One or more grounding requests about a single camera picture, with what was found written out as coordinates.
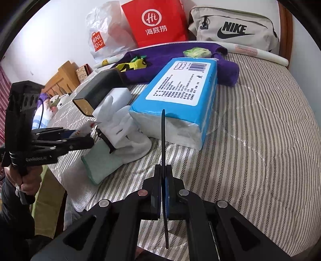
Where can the white cartoon snack packet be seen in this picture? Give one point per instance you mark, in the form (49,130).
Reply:
(85,130)

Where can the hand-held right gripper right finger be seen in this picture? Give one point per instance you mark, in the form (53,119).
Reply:
(167,200)

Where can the thin black strip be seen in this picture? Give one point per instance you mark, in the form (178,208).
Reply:
(163,140)

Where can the dark green tin box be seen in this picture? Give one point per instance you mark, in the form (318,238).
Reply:
(100,87)

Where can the patterned brown book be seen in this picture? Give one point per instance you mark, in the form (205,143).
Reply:
(82,72)

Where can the yellow black sachet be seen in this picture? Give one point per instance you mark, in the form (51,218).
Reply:
(125,66)

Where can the blue tissue pack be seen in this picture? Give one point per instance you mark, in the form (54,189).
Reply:
(205,95)

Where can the wooden headboard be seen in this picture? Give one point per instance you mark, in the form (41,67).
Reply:
(65,77)

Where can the grey waist bag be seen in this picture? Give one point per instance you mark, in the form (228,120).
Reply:
(260,27)

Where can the mint green cloth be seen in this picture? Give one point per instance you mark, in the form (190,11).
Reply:
(100,163)

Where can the spotted white plush toy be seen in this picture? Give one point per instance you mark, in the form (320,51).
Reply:
(56,101)

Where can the white and green socks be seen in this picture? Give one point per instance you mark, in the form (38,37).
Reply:
(125,130)

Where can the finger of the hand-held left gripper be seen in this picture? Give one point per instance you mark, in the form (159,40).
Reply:
(50,133)
(75,144)

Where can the red paper bag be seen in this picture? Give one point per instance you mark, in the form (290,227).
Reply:
(135,27)

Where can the rolled printed paper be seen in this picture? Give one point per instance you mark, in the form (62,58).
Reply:
(263,56)

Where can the green tissue packet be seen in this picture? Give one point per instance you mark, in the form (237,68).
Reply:
(196,52)

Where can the purple plush toy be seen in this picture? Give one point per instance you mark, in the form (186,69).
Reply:
(45,98)

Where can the small green packet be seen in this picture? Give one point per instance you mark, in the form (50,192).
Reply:
(136,59)

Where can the red striped curtain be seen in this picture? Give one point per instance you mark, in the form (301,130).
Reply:
(5,87)

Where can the white plastic shopping bag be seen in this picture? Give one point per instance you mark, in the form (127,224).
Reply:
(110,32)

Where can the purple towel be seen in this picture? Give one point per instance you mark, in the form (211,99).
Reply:
(165,54)

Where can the person's left forearm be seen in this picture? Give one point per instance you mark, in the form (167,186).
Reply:
(15,220)

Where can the small white box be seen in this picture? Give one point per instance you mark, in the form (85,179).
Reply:
(117,96)

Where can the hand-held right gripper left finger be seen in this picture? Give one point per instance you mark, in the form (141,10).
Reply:
(156,200)

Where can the person's left hand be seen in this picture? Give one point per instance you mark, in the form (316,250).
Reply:
(30,183)

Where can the clear plastic bag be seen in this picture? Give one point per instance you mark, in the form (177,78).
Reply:
(75,190)

